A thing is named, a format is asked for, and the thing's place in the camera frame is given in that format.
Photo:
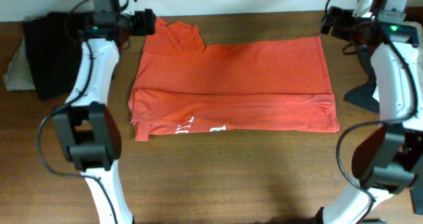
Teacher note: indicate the dark navy garment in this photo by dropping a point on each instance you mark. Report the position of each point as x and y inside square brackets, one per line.
[362, 96]

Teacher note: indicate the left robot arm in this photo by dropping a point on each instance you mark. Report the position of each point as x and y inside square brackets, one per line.
[87, 133]

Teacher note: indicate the red t-shirt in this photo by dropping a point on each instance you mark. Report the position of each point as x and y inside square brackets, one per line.
[185, 86]

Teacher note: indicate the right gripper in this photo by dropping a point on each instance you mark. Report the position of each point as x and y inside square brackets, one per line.
[345, 16]

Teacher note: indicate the white crumpled garment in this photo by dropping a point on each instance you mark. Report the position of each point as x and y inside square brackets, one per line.
[393, 87]

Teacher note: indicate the black folded shorts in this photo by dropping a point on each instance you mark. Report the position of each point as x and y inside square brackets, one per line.
[53, 58]

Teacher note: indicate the beige folded garment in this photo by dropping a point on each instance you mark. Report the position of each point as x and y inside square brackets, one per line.
[18, 76]

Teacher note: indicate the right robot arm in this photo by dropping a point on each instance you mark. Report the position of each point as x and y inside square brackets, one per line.
[390, 159]

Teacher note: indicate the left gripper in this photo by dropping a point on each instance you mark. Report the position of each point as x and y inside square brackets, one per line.
[144, 21]

